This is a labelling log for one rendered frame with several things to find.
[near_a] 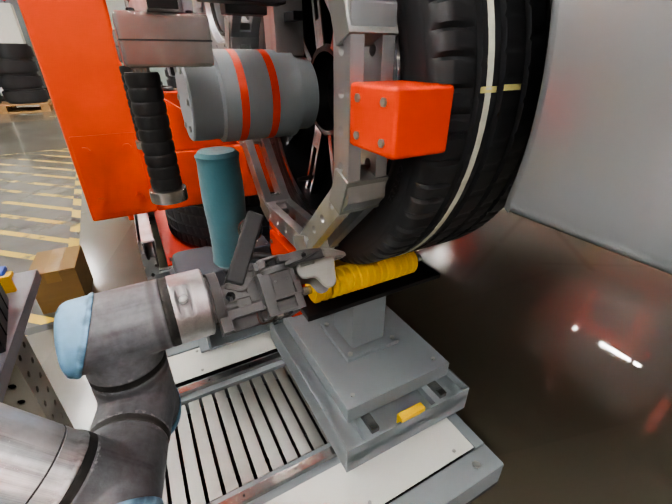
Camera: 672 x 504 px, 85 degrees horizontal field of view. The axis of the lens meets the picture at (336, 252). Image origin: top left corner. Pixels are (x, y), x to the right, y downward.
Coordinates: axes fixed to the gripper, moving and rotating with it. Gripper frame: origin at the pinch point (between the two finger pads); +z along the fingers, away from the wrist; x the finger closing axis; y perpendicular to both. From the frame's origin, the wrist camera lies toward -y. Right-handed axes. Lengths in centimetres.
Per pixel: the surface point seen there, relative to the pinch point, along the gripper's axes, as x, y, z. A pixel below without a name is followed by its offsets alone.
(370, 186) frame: 12.5, -4.5, 2.2
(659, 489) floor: -18, 72, 67
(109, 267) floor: -146, -56, -49
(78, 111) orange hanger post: -34, -57, -34
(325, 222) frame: 2.9, -4.2, -1.3
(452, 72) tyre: 26.2, -10.2, 8.6
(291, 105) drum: 4.2, -24.6, -0.4
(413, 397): -36, 33, 24
